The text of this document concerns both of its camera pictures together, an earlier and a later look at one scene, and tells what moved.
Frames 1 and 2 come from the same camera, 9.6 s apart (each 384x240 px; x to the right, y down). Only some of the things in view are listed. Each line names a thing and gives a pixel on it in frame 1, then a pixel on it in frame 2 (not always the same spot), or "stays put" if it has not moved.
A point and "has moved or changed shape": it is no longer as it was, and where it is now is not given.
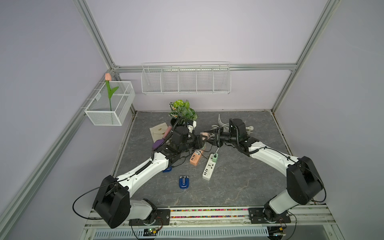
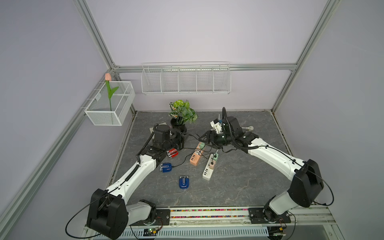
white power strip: (209, 167) stays put
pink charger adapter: (206, 134) has moved or changed shape
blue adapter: (184, 182) stays put
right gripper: (217, 131) stays put
